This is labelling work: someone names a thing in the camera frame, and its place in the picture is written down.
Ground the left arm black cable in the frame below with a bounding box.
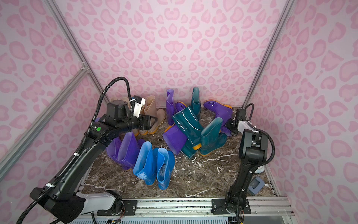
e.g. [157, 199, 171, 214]
[15, 77, 132, 224]

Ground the dark green rain boot front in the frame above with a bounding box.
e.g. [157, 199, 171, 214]
[172, 107, 203, 159]

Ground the right aluminium corner post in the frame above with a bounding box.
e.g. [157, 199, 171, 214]
[243, 0, 297, 107]

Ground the small blue grey box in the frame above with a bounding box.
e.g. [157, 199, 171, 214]
[247, 176, 265, 196]

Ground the purple rain boot lying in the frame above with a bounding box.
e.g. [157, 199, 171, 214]
[166, 89, 187, 126]

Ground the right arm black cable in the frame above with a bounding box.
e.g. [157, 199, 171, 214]
[234, 103, 276, 224]

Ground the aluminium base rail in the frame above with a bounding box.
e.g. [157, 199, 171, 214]
[54, 196, 297, 224]

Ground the blue rain boot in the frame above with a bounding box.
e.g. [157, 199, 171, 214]
[157, 148, 175, 190]
[133, 141, 158, 186]

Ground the white round alarm clock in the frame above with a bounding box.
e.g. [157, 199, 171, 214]
[255, 166, 265, 174]

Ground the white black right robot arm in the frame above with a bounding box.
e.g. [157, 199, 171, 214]
[225, 108, 269, 215]

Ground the aluminium corner frame post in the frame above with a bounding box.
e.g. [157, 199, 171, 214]
[1, 1, 103, 180]

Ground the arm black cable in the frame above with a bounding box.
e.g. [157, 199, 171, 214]
[234, 103, 276, 224]
[15, 77, 132, 224]

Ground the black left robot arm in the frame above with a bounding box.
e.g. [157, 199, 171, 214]
[30, 96, 157, 224]

